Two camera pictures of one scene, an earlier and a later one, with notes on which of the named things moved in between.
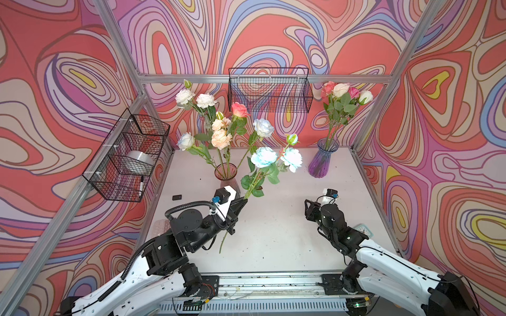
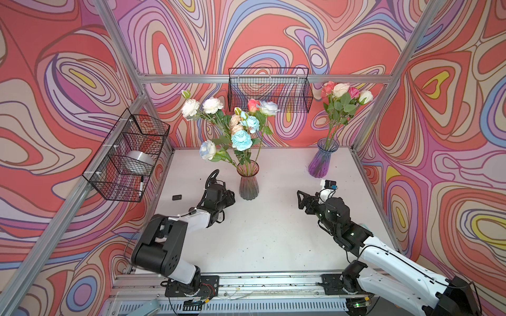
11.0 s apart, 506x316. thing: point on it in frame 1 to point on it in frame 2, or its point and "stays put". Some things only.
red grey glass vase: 226,173 to 249,186
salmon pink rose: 327,90 stays put
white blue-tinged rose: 186,141 to 207,149
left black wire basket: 122,167 stays put
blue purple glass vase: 319,165 stays put
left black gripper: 231,216 to 229,198
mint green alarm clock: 364,229 stays put
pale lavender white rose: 264,128 to 267,108
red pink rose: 237,126 to 252,105
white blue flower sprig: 265,164 to 241,139
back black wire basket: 270,89 stays put
